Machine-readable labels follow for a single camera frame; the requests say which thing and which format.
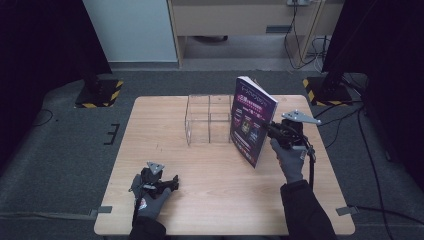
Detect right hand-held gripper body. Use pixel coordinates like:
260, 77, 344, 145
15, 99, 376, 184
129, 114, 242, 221
273, 109, 323, 152

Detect person's left hand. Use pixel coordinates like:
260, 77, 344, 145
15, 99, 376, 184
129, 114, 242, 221
129, 173, 173, 222

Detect grey tape piece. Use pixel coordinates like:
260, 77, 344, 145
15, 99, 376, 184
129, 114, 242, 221
89, 205, 114, 218
335, 205, 360, 217

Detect thin black floor cable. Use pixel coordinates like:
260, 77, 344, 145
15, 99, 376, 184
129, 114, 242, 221
34, 108, 54, 128

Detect clear acrylic divided organizer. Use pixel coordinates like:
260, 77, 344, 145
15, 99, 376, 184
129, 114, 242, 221
183, 94, 235, 147

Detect white panel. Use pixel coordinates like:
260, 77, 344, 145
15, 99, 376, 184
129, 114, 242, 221
81, 0, 178, 64

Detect light wooden desk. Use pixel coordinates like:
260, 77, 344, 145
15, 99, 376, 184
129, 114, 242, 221
166, 0, 346, 69

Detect black floor cable pair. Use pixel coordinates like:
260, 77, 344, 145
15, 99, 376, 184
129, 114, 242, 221
313, 99, 364, 150

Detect bundle of black cables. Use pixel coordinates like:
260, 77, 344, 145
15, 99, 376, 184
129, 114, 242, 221
283, 0, 332, 74

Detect long black floor cable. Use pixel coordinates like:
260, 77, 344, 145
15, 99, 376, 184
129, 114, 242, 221
357, 108, 398, 240

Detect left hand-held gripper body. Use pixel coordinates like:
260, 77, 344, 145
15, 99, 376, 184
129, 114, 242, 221
139, 161, 166, 198

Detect purple magazine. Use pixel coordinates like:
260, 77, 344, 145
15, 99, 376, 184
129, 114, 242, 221
229, 75, 279, 169

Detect person's right hand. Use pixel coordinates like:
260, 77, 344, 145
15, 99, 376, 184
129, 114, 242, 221
269, 137, 309, 185

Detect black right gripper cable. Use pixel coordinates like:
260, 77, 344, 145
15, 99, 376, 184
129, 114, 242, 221
293, 128, 317, 192

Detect black stand base striped tape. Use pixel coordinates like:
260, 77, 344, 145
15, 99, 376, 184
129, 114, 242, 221
302, 75, 354, 108
74, 78, 124, 109

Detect black curtain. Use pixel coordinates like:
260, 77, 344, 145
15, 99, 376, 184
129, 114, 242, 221
0, 0, 113, 174
321, 0, 424, 193

